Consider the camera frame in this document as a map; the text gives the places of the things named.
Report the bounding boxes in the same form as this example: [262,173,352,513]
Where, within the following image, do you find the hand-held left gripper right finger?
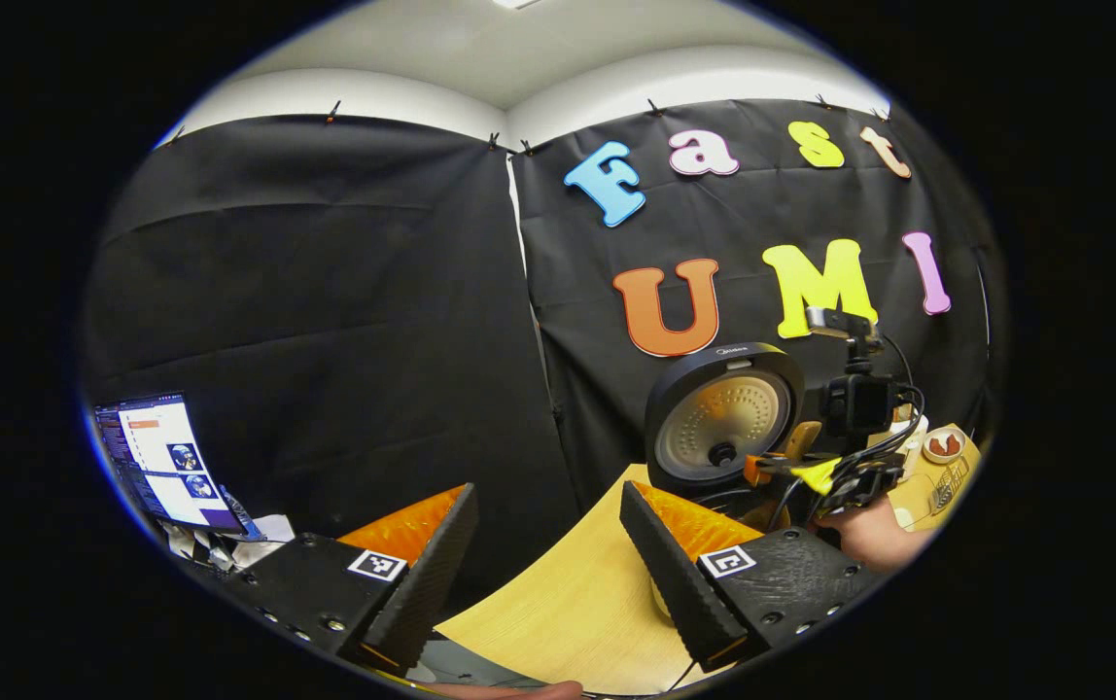
[619,480,885,674]

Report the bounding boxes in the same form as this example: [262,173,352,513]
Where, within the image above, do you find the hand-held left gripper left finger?
[227,482,479,674]

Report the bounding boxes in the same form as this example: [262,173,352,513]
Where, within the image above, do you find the dark grey rice cooker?
[644,342,812,531]

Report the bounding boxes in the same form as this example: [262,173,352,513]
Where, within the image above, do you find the open laptop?
[94,392,262,539]

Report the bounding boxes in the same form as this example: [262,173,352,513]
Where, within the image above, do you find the white round plate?
[922,429,967,464]

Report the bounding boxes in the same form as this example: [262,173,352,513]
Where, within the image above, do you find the crumpled white papers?
[164,513,298,573]

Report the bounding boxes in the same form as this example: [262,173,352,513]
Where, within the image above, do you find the black backdrop cloth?
[82,97,1006,623]

